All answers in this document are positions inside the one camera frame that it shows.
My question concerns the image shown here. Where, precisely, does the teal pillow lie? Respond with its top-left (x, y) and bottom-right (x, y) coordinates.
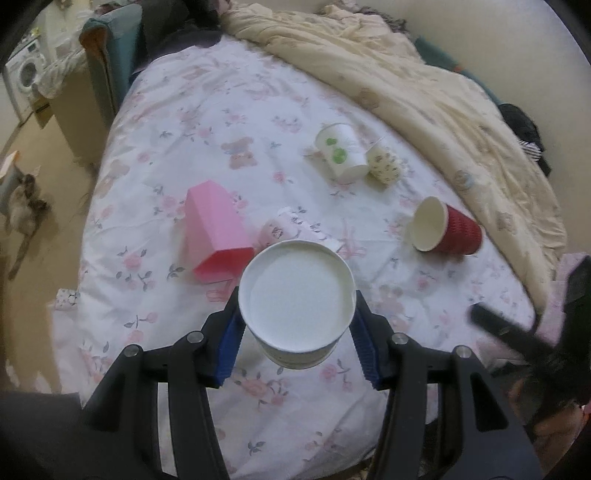
top-left (412, 36), bottom-right (505, 108)

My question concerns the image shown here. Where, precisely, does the white washing machine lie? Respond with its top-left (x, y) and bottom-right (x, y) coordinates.
top-left (3, 34), bottom-right (49, 123)

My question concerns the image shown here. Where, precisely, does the person's right hand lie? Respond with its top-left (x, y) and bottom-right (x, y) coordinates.
top-left (508, 376), bottom-right (589, 446)

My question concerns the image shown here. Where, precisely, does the black garment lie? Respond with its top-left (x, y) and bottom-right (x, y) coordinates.
top-left (498, 103), bottom-right (553, 177)

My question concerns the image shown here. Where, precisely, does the pink printed paper cup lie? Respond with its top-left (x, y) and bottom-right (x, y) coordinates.
top-left (257, 206), bottom-right (343, 253)

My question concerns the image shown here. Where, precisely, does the pink cloth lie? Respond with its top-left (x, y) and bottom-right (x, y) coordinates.
top-left (533, 253), bottom-right (591, 365)

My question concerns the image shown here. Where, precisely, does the white cup with green dots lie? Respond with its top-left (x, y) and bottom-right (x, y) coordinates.
top-left (315, 123), bottom-right (369, 182)

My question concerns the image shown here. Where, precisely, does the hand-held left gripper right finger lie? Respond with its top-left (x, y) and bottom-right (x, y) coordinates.
top-left (349, 291), bottom-right (544, 480)

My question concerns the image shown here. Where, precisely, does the teal armchair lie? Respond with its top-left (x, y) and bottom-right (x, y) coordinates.
top-left (79, 4), bottom-right (145, 126)

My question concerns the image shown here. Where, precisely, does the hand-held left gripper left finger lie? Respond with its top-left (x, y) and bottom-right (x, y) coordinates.
top-left (81, 286), bottom-right (246, 480)

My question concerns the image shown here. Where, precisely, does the cream duvet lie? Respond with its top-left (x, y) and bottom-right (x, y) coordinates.
top-left (222, 4), bottom-right (568, 306)

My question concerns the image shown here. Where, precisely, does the white floral bed sheet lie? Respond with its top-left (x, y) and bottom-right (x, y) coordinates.
top-left (51, 36), bottom-right (542, 477)

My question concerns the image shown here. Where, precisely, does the beige cabinet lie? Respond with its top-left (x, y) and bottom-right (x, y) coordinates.
top-left (50, 69), bottom-right (112, 168)

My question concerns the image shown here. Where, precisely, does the red ribbed paper cup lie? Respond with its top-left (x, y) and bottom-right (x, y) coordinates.
top-left (408, 196), bottom-right (483, 256)

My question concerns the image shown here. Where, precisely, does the cardboard box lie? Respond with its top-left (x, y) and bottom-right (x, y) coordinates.
top-left (27, 96), bottom-right (55, 130)

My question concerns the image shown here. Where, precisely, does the floral cloth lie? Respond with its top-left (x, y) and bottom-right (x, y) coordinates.
top-left (38, 48), bottom-right (93, 99)

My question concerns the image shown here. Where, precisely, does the small cream patterned cup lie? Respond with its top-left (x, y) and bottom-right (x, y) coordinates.
top-left (366, 145), bottom-right (404, 186)

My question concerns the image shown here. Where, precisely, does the plain white paper cup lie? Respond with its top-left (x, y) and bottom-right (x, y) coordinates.
top-left (239, 239), bottom-right (356, 370)

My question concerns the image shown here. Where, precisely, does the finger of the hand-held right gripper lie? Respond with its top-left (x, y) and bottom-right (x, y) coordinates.
top-left (469, 304), bottom-right (557, 358)

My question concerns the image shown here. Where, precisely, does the dark clothing pile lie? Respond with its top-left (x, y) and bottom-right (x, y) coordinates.
top-left (137, 0), bottom-right (228, 71)

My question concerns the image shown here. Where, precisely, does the pink rectangular box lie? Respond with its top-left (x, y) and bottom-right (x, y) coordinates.
top-left (184, 180), bottom-right (256, 282)

